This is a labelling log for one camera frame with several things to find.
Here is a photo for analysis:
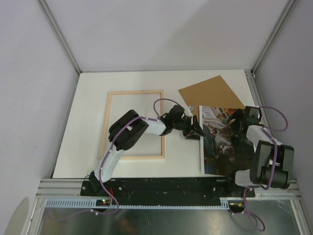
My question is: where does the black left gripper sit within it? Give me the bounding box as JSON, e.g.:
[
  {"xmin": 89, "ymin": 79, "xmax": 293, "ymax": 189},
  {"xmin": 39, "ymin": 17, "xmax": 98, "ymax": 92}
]
[{"xmin": 172, "ymin": 115, "xmax": 206, "ymax": 141}]

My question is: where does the cat and books photo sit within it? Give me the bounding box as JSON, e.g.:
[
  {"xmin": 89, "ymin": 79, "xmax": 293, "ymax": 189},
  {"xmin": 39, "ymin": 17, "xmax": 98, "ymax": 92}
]
[{"xmin": 199, "ymin": 106, "xmax": 254, "ymax": 176}]

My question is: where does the brown cardboard backing board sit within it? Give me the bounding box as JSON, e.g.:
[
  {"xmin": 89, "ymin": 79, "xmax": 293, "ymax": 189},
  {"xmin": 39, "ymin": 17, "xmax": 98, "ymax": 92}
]
[{"xmin": 179, "ymin": 76, "xmax": 245, "ymax": 116}]

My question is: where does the white wooden picture frame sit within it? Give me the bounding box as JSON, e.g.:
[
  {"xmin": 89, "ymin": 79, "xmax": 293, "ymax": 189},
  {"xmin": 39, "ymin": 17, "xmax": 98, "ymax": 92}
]
[{"xmin": 99, "ymin": 90, "xmax": 165, "ymax": 160}]

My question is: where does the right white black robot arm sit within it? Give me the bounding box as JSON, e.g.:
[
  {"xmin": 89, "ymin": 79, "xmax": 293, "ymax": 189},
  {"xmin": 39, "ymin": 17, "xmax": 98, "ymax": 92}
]
[{"xmin": 225, "ymin": 106, "xmax": 294, "ymax": 196}]

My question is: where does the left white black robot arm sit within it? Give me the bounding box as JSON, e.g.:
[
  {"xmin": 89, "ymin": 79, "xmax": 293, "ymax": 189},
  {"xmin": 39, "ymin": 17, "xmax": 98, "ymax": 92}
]
[{"xmin": 89, "ymin": 105, "xmax": 205, "ymax": 196}]

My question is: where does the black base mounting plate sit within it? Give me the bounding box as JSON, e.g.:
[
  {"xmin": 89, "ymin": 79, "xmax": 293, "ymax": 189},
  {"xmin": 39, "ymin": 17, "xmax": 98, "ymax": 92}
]
[{"xmin": 80, "ymin": 177, "xmax": 245, "ymax": 207}]

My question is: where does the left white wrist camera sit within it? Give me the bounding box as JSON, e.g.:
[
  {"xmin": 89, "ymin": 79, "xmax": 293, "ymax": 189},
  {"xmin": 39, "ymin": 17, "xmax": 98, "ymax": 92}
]
[{"xmin": 187, "ymin": 106, "xmax": 195, "ymax": 117}]

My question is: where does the right aluminium corner post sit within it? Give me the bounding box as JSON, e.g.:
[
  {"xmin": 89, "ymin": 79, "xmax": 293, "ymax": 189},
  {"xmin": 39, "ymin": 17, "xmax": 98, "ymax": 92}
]
[{"xmin": 250, "ymin": 0, "xmax": 298, "ymax": 75}]

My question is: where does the aluminium corner post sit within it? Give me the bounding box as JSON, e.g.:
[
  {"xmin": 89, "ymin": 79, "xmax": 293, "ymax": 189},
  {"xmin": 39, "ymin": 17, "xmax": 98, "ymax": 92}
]
[
  {"xmin": 36, "ymin": 0, "xmax": 82, "ymax": 75},
  {"xmin": 250, "ymin": 0, "xmax": 298, "ymax": 75}
]

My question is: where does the grey slotted cable duct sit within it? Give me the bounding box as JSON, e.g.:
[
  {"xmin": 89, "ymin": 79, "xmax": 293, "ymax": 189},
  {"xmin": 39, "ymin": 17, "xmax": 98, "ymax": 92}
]
[{"xmin": 44, "ymin": 197, "xmax": 232, "ymax": 210}]

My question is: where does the aluminium front rail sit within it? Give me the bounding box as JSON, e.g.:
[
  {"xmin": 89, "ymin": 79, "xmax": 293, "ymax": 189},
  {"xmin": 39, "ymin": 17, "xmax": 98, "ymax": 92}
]
[{"xmin": 36, "ymin": 179, "xmax": 302, "ymax": 200}]

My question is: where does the left aluminium corner post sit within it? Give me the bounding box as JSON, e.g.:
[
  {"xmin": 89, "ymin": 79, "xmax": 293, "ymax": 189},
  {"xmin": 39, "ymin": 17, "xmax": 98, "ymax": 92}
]
[{"xmin": 36, "ymin": 0, "xmax": 82, "ymax": 75}]

